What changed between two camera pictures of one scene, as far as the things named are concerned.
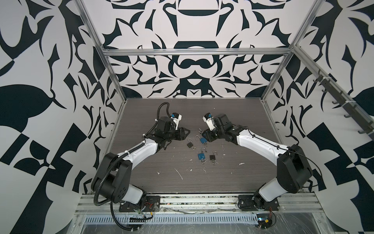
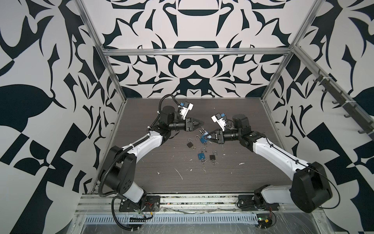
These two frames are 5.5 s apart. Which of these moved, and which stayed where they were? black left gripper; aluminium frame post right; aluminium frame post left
Moved: black left gripper
Stayed: aluminium frame post right; aluminium frame post left
